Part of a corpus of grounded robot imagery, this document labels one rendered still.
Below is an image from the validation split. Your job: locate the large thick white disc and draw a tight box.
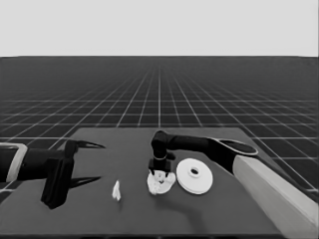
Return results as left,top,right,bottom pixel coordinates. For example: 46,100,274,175
175,157,214,196

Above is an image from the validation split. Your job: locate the white round carrier with pins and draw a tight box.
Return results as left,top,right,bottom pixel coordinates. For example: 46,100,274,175
148,177,175,196

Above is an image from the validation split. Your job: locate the small white T-shaped piece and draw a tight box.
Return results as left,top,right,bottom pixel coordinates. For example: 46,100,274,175
111,179,123,202

